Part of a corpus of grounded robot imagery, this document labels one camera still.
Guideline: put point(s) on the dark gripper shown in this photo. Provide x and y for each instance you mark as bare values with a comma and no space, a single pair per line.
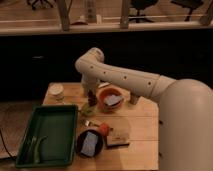
91,94

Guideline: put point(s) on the dark purple grapes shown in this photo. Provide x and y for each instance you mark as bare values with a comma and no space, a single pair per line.
92,101

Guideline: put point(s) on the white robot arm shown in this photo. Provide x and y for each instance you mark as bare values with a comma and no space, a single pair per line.
185,109

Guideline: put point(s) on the grey cloth in bowl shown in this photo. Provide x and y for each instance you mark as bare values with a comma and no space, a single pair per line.
112,100

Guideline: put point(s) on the orange bowl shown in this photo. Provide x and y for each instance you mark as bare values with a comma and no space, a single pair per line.
106,92

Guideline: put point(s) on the white round container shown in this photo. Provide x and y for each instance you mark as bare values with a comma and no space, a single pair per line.
56,90

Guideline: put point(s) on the black bowl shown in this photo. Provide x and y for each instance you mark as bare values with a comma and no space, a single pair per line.
80,139

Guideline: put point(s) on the wooden block brush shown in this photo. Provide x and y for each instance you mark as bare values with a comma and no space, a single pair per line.
116,139

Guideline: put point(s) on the blue sponge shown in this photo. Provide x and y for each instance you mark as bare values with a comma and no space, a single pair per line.
89,144

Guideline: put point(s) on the green plastic tray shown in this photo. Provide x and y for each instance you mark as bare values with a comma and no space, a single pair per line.
49,138

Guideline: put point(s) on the black office chair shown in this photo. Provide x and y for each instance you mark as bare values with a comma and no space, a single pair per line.
191,5
139,6
35,4

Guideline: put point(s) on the black office chair left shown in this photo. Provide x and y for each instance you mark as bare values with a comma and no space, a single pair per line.
35,4

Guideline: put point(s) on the black office chair right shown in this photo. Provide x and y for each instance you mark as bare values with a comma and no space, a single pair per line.
191,5

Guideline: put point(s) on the white-handled brush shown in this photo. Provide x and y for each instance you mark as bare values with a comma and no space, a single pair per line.
102,85

